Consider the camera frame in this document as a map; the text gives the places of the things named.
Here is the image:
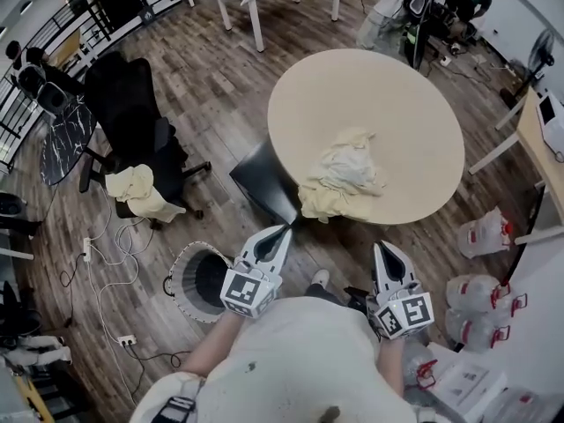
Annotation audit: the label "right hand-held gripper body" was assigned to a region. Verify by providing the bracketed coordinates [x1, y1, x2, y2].
[367, 280, 436, 340]

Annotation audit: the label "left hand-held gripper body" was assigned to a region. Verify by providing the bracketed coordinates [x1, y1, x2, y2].
[219, 256, 285, 321]

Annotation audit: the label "white grey laundry basket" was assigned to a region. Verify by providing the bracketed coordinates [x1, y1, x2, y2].
[163, 240, 237, 324]

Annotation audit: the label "pale yellow clothes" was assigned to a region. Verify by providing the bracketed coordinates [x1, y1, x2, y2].
[297, 125, 390, 226]
[104, 163, 187, 219]

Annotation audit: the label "white clothes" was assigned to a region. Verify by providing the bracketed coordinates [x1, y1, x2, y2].
[309, 141, 385, 198]

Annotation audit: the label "person's right forearm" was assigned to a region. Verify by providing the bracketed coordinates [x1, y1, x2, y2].
[376, 335, 406, 396]

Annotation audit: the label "person's left forearm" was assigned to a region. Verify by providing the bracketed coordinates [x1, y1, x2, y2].
[180, 310, 241, 376]

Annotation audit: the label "person's black trousers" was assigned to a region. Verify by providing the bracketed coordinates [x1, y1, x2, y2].
[303, 282, 349, 308]

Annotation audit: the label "black metal cabinet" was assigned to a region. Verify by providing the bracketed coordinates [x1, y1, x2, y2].
[228, 138, 301, 226]

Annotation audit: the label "group of clear water jugs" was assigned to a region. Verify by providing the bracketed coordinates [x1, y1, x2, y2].
[403, 206, 552, 423]

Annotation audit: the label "person's white knit top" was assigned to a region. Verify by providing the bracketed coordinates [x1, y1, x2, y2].
[130, 296, 424, 423]

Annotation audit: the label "white cardboard box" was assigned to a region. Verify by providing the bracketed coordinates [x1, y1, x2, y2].
[433, 358, 508, 423]

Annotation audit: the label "wooden desk with white legs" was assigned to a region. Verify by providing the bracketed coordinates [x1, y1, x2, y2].
[468, 86, 564, 246]

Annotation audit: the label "round beige table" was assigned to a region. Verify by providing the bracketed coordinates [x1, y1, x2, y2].
[266, 48, 466, 226]

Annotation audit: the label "black office chair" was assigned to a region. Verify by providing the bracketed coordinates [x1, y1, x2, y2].
[78, 50, 212, 231]

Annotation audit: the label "white appliance with screen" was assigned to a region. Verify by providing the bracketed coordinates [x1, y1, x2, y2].
[535, 90, 564, 154]

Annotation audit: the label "black marble table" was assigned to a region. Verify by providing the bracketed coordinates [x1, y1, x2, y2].
[38, 94, 99, 188]

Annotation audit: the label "round wooden table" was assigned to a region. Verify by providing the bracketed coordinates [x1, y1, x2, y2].
[11, 370, 56, 423]

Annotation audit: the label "black white backpack device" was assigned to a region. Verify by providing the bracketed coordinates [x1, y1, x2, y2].
[17, 63, 68, 116]

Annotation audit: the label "black oval pack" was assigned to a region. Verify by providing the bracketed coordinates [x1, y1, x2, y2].
[403, 0, 435, 71]

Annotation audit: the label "black cable bundle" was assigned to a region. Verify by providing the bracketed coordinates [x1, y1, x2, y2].
[343, 285, 381, 341]

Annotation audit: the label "white looped cable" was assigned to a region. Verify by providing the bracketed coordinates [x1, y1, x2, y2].
[90, 182, 155, 286]

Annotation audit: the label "black grey shoulder strap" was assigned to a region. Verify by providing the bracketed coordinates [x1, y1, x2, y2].
[152, 376, 208, 423]

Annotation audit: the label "long white cable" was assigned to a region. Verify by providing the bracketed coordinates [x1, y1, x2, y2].
[85, 260, 138, 407]

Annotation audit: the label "black cable with adapter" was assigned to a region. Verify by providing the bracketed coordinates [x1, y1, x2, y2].
[58, 253, 88, 330]

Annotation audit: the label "black pedestal fan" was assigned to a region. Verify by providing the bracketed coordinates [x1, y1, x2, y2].
[500, 27, 556, 109]

